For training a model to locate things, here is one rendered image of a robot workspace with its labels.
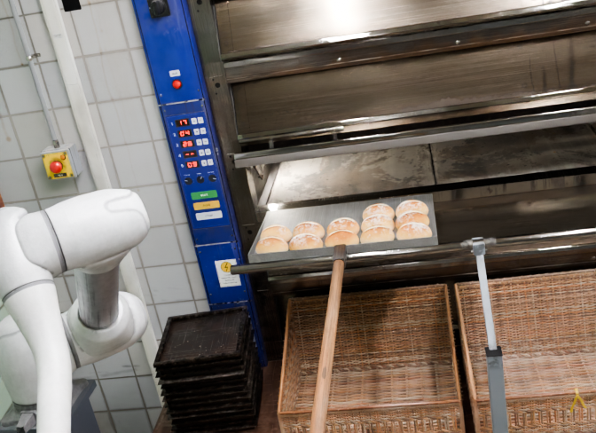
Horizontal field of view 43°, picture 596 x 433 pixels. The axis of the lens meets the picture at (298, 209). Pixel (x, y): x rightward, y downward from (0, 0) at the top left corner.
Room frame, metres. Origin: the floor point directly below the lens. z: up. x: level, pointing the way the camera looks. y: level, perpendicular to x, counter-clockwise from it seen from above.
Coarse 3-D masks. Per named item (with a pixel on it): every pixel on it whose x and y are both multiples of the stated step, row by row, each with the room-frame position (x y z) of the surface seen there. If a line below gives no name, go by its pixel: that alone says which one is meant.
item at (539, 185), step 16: (512, 176) 2.28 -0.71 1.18; (528, 176) 2.25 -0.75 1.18; (544, 176) 2.23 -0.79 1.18; (560, 176) 2.21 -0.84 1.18; (576, 176) 2.19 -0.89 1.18; (592, 176) 2.18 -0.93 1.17; (384, 192) 2.34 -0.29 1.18; (400, 192) 2.32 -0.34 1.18; (416, 192) 2.29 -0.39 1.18; (432, 192) 2.27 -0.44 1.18; (448, 192) 2.26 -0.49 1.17; (464, 192) 2.25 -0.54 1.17; (480, 192) 2.24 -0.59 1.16; (496, 192) 2.23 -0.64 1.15; (512, 192) 2.23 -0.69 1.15; (272, 208) 2.39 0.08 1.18; (288, 208) 2.36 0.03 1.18
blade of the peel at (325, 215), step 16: (304, 208) 2.33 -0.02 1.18; (320, 208) 2.31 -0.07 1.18; (336, 208) 2.29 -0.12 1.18; (352, 208) 2.26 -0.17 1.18; (432, 208) 2.15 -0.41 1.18; (288, 224) 2.22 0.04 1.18; (320, 224) 2.18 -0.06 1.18; (432, 224) 2.04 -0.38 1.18; (256, 240) 2.13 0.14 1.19; (400, 240) 1.93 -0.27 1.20; (416, 240) 1.92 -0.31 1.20; (432, 240) 1.91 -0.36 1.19; (256, 256) 2.01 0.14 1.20; (272, 256) 2.00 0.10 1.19; (288, 256) 1.99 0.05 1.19; (304, 256) 1.98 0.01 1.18
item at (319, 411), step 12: (336, 264) 1.84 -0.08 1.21; (336, 276) 1.78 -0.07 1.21; (336, 288) 1.71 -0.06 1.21; (336, 300) 1.66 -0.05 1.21; (336, 312) 1.61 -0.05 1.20; (336, 324) 1.56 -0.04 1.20; (324, 336) 1.51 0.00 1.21; (324, 348) 1.46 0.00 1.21; (324, 360) 1.41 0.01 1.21; (324, 372) 1.37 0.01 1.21; (324, 384) 1.33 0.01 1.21; (324, 396) 1.29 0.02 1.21; (312, 408) 1.27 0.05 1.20; (324, 408) 1.25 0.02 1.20; (312, 420) 1.22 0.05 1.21; (324, 420) 1.22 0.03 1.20; (312, 432) 1.18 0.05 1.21; (324, 432) 1.19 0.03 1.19
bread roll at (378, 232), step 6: (372, 228) 1.98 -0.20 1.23; (378, 228) 1.97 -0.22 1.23; (384, 228) 1.97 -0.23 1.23; (366, 234) 1.97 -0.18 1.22; (372, 234) 1.96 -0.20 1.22; (378, 234) 1.96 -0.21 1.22; (384, 234) 1.96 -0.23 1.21; (390, 234) 1.96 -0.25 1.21; (360, 240) 1.98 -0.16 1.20; (366, 240) 1.96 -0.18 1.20; (372, 240) 1.95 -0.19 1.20; (378, 240) 1.95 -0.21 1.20; (384, 240) 1.95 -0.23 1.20
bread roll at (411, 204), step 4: (408, 200) 2.12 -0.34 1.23; (412, 200) 2.12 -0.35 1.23; (400, 204) 2.12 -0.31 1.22; (404, 204) 2.11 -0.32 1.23; (408, 204) 2.10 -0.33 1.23; (412, 204) 2.10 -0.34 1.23; (416, 204) 2.10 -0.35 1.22; (420, 204) 2.10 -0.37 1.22; (424, 204) 2.11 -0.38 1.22; (400, 208) 2.11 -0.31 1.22; (404, 208) 2.10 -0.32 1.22; (408, 208) 2.09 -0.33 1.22; (412, 208) 2.09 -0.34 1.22; (416, 208) 2.09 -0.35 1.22; (420, 208) 2.09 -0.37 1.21; (424, 208) 2.09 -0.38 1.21; (396, 212) 2.11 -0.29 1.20; (400, 212) 2.10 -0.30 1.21; (424, 212) 2.09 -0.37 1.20; (396, 216) 2.11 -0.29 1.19
